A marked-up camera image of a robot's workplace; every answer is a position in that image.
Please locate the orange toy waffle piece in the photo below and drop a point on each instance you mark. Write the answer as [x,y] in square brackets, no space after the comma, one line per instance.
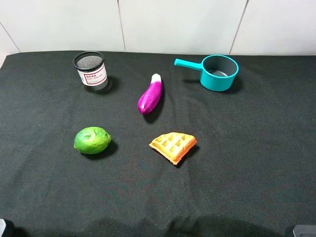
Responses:
[173,146]

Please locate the black mesh pen holder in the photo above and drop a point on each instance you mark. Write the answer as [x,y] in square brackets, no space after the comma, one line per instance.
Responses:
[92,72]

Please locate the teal toy saucepan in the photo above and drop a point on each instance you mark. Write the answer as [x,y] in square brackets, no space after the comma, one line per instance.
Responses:
[217,72]

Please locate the black table cloth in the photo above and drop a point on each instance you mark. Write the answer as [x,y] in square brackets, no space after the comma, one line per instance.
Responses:
[252,172]

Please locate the green toy lime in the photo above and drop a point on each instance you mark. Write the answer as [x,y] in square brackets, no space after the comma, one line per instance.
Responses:
[92,140]

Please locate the purple toy eggplant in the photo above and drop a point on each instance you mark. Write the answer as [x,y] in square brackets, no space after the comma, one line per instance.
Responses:
[149,100]

